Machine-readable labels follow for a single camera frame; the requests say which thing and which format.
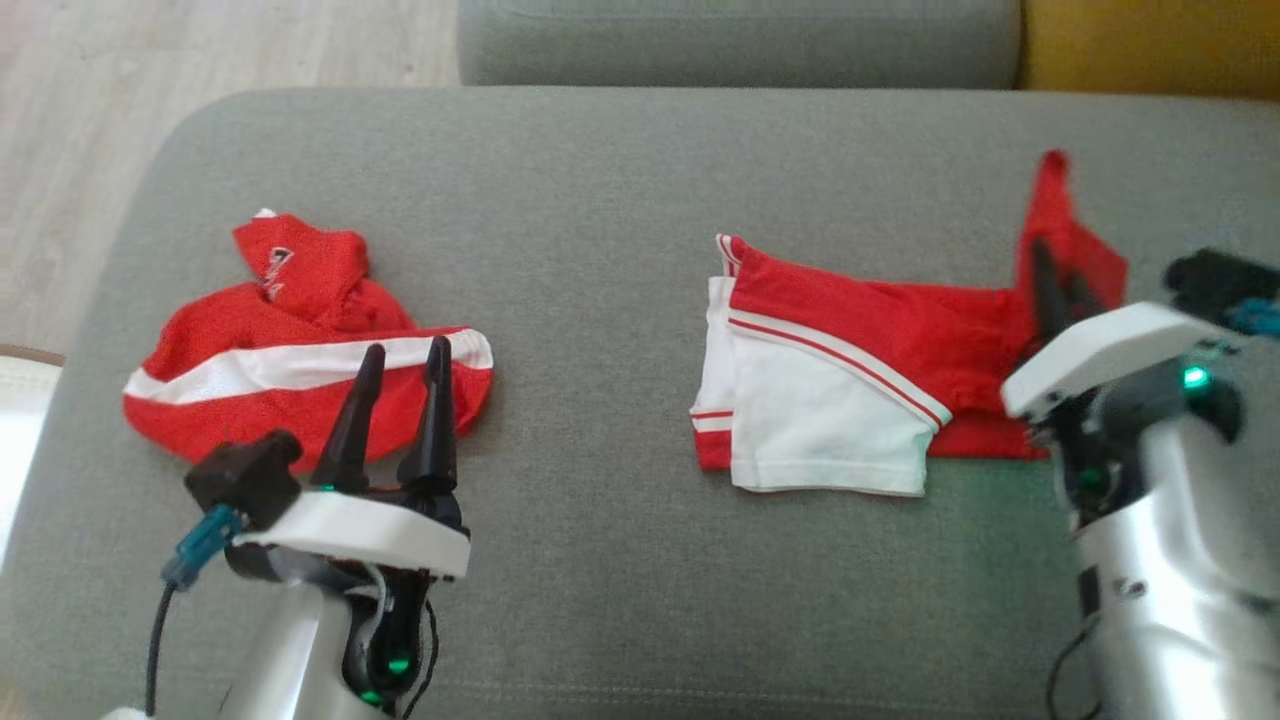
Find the large yellow sofa cushion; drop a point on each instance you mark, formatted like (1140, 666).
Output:
(1150, 45)

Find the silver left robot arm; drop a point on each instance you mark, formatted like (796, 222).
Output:
(290, 650)

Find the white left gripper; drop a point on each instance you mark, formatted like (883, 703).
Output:
(370, 525)

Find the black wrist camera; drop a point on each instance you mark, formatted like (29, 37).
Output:
(1215, 280)
(245, 475)

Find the red white basketball jersey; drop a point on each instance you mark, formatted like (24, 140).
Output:
(900, 340)

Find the red shorts with white stripe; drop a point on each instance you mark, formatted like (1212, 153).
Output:
(250, 410)

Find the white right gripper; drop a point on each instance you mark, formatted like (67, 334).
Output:
(1100, 355)

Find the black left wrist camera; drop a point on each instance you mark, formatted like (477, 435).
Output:
(245, 475)

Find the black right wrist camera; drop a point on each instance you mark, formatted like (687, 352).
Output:
(1215, 280)

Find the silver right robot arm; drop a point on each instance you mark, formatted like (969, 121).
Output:
(1180, 560)

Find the grey sofa back cushion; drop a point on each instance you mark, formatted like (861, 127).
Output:
(740, 40)

